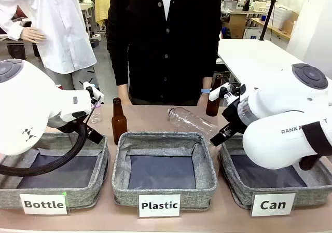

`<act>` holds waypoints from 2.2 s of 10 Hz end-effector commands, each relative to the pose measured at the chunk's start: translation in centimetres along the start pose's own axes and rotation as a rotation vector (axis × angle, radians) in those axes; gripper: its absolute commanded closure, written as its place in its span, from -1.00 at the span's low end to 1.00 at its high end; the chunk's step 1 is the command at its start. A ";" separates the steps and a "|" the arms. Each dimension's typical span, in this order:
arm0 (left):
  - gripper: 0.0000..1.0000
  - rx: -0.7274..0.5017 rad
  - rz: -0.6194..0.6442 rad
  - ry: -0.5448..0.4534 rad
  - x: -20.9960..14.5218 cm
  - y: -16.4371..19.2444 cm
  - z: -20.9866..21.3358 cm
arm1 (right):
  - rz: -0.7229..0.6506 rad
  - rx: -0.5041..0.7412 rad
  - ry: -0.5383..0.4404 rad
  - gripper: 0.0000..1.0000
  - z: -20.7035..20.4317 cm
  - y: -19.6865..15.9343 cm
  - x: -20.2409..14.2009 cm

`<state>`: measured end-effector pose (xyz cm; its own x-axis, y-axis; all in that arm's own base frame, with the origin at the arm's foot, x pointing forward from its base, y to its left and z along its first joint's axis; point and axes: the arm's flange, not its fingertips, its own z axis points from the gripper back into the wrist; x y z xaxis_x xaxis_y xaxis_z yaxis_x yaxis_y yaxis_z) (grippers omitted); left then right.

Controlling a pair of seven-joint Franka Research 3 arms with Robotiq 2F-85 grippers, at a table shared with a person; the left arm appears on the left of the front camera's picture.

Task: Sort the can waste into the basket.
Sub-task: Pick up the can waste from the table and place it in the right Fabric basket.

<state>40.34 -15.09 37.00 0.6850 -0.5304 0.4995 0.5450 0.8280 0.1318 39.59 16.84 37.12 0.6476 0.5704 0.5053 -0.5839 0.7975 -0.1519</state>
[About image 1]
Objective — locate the white Plastic label card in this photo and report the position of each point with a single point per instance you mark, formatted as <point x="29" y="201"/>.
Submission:
<point x="159" y="206"/>

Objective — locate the cardigan person's left forearm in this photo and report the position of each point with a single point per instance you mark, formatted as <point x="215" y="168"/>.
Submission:
<point x="206" y="82"/>

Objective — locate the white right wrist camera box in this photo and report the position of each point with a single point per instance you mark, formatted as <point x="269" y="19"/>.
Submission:
<point x="216" y="93"/>

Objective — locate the grey fabric basket marked Plastic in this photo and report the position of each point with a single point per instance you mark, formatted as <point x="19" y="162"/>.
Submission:
<point x="160" y="169"/>

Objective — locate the grey fabric basket marked Can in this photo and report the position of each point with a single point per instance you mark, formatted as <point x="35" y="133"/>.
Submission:
<point x="272" y="176"/>

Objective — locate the black tripod pole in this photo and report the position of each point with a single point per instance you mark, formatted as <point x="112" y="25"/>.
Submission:
<point x="270" y="10"/>

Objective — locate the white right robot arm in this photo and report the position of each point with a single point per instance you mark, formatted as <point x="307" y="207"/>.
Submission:
<point x="272" y="144"/>

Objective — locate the cardigan person's right hand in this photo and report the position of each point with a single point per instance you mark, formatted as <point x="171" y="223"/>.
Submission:
<point x="126" y="101"/>

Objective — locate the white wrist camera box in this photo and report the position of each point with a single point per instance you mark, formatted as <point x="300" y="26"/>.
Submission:
<point x="99" y="96"/>
<point x="216" y="93"/>

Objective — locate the person in white shirt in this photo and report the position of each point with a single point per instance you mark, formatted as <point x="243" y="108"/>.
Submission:
<point x="62" y="22"/>

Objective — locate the cardigan person's right forearm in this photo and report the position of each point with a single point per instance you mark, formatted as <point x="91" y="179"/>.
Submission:
<point x="123" y="91"/>

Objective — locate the large clear plastic bottle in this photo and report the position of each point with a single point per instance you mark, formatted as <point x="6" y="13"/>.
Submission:
<point x="192" y="122"/>

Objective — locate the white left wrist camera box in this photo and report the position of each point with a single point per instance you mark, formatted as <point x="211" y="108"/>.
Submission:
<point x="99" y="96"/>

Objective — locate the brown cardboard box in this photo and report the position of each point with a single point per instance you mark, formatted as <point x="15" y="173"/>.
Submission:
<point x="237" y="25"/>

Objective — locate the white-shirt person's hand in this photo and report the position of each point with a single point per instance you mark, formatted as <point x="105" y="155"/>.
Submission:
<point x="32" y="35"/>

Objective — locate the brown glass beer bottle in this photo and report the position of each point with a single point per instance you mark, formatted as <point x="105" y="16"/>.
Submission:
<point x="213" y="107"/>
<point x="119" y="124"/>

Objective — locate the white plastic storage bins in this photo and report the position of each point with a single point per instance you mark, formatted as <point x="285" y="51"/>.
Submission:
<point x="282" y="16"/>

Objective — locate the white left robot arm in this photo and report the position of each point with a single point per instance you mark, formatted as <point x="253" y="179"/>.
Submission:
<point x="23" y="108"/>

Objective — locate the yellow hanging garment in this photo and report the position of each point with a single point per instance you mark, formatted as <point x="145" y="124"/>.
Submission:
<point x="102" y="2"/>

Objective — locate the white background table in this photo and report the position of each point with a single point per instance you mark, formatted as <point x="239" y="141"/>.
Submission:
<point x="254" y="54"/>

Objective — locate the cardigan person's left hand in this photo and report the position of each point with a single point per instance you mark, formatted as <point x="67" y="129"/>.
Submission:
<point x="202" y="100"/>

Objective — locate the white Bottle label card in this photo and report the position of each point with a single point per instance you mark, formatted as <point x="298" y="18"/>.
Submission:
<point x="43" y="204"/>

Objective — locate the grey fabric basket marked Bottle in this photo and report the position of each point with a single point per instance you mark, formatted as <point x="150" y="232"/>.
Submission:
<point x="77" y="194"/>

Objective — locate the white Can label card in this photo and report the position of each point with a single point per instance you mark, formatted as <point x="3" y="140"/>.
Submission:
<point x="273" y="205"/>

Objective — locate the person in black cardigan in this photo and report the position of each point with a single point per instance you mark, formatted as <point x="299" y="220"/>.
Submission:
<point x="155" y="48"/>

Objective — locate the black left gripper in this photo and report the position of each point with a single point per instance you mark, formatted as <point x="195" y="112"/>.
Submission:
<point x="81" y="126"/>

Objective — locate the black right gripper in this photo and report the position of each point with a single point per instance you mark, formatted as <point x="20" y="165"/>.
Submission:
<point x="233" y="118"/>

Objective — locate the blue wrist watch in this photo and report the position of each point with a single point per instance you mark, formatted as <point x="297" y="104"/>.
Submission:
<point x="206" y="90"/>

